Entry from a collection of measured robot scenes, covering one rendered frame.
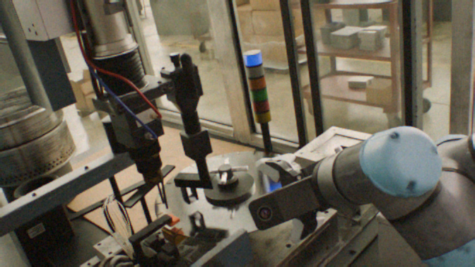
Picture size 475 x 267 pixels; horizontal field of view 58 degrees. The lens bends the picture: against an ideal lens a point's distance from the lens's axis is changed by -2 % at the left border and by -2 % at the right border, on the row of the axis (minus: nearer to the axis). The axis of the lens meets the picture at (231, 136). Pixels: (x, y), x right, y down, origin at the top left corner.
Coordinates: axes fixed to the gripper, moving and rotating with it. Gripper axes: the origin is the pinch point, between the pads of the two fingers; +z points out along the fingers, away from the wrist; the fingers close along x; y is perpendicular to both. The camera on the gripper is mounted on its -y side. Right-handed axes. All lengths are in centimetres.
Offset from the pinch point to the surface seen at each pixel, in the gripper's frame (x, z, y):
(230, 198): 3.7, 13.9, -1.7
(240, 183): 5.6, 16.3, 2.5
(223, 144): 22, 77, 25
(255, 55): 32.9, 22.3, 22.4
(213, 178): 8.6, 9.1, -4.9
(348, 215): -12.6, 24.0, 27.6
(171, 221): 4.4, 13.0, -14.8
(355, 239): -17.3, 19.4, 23.6
